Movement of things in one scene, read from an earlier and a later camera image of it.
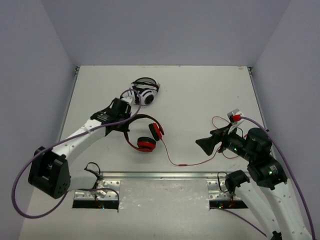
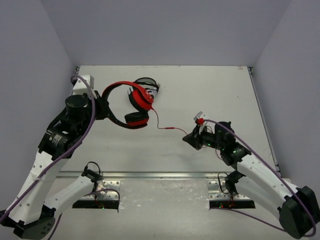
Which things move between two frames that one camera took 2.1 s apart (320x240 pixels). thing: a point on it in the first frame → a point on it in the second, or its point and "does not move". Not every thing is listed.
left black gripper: x=125 y=116 → x=100 y=107
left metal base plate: x=102 y=194 does not move
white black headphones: x=143 y=90 does not move
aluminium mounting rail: x=162 y=175 does not move
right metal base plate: x=217 y=190 does not move
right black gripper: x=208 y=144 → x=194 y=139
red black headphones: x=146 y=144 → x=142 y=100
